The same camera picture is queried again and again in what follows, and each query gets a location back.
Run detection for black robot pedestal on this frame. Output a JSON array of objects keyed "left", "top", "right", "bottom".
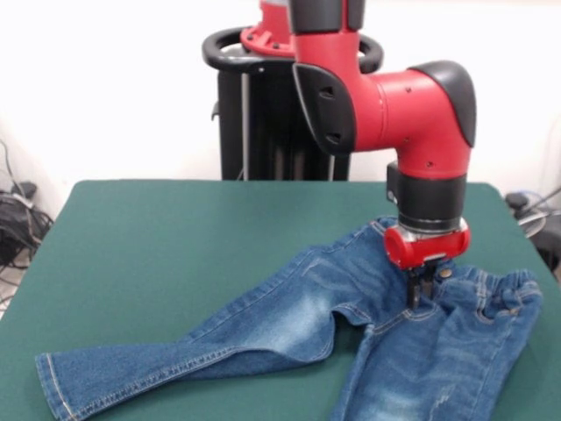
[{"left": 201, "top": 25, "right": 385, "bottom": 182}]

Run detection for blue denim jeans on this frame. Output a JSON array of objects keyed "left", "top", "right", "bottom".
[{"left": 34, "top": 214, "right": 544, "bottom": 421}]

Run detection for tangle of black cables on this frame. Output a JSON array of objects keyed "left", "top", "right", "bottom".
[{"left": 0, "top": 139, "right": 56, "bottom": 308}]

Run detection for dark green table cloth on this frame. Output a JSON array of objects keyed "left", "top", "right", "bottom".
[{"left": 0, "top": 178, "right": 561, "bottom": 421}]

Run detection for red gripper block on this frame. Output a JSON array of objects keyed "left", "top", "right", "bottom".
[{"left": 384, "top": 221, "right": 472, "bottom": 307}]

